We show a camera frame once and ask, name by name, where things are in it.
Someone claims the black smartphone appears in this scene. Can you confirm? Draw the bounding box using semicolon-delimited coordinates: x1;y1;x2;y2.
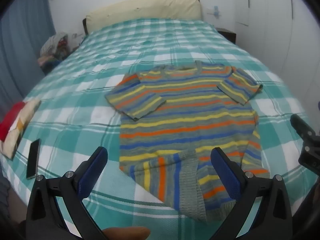
26;138;42;180

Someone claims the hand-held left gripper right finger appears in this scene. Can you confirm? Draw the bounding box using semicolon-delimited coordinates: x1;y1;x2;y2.
211;148;293;240

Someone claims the striped knit sweater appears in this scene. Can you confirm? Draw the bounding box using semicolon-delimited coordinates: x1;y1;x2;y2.
104;60;270;223

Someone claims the person's left hand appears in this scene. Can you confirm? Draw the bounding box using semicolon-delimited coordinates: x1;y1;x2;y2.
102;226;151;240

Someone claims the dark nightstand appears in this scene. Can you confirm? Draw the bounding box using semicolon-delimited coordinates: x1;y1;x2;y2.
215;27;237;44

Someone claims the blue curtain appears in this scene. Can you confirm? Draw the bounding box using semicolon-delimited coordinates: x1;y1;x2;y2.
0;0;57;105

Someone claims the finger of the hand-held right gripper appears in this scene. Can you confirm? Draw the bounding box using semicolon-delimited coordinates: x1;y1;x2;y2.
290;114;316;141

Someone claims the teal plaid bed sheet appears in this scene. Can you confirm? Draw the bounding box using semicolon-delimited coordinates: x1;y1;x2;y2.
0;17;309;240

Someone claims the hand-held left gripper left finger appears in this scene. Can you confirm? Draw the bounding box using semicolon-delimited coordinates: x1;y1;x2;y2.
26;147;108;240

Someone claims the pile of clothes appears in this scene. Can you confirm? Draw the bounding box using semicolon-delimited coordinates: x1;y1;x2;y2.
37;32;70;68

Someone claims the folded red and cream cloth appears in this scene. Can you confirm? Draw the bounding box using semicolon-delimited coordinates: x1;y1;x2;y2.
0;98;42;160

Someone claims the cream padded headboard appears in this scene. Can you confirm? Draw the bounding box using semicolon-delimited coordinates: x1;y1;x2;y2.
86;0;203;33

